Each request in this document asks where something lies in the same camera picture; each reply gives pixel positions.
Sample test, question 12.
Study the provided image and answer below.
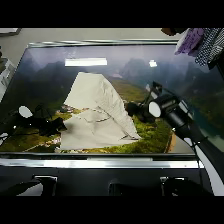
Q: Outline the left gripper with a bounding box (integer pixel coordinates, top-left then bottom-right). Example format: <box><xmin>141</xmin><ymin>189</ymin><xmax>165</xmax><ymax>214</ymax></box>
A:
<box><xmin>39</xmin><ymin>116</ymin><xmax>68</xmax><ymax>137</ymax></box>

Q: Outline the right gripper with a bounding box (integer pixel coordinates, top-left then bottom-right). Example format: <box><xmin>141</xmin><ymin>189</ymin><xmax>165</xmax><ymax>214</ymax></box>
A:
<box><xmin>125</xmin><ymin>100</ymin><xmax>151</xmax><ymax>124</ymax></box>

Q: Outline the purple garment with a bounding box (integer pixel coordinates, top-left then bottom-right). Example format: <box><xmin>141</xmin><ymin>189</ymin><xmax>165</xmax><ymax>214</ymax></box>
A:
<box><xmin>174</xmin><ymin>27</ymin><xmax>205</xmax><ymax>57</ymax></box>

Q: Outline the black white dotted garment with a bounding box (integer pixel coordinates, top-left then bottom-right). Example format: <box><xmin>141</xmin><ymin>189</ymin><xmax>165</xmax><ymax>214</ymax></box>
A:
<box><xmin>194</xmin><ymin>27</ymin><xmax>224</xmax><ymax>67</ymax></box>

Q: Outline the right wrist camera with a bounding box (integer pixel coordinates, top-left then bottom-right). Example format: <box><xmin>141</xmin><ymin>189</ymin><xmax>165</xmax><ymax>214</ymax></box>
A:
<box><xmin>144</xmin><ymin>80</ymin><xmax>164</xmax><ymax>105</ymax></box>

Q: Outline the black cable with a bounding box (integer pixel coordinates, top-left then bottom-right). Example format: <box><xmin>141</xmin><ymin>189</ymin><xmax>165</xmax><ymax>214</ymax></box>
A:
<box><xmin>171</xmin><ymin>127</ymin><xmax>204</xmax><ymax>195</ymax></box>

